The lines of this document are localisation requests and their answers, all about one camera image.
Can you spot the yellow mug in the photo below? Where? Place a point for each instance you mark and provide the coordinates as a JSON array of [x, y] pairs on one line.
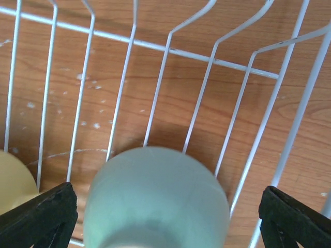
[[17, 183]]

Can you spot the white wire dish rack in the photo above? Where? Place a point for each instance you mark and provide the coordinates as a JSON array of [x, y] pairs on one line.
[[241, 86]]

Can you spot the green celadon bowl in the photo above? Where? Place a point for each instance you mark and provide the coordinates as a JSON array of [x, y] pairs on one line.
[[155, 197]]

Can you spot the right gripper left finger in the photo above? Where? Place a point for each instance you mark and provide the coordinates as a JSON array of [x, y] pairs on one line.
[[47, 220]]

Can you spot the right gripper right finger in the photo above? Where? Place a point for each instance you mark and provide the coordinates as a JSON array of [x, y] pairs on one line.
[[287, 222]]

